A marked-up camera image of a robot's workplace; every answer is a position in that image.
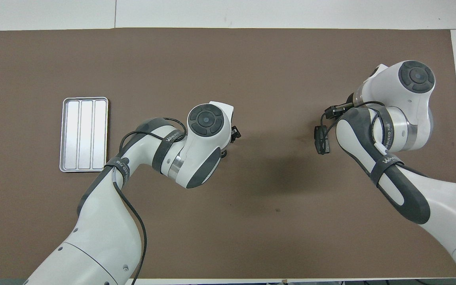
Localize silver metal tray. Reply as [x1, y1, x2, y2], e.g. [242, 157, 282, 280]
[59, 97, 109, 173]

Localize brown table mat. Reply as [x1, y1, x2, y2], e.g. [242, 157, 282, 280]
[0, 27, 456, 279]

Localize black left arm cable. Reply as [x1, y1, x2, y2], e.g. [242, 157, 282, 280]
[111, 117, 189, 285]

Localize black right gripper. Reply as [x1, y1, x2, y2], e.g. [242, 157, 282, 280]
[325, 103, 356, 120]

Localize short dark brake pad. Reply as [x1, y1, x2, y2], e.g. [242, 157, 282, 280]
[314, 125, 331, 155]

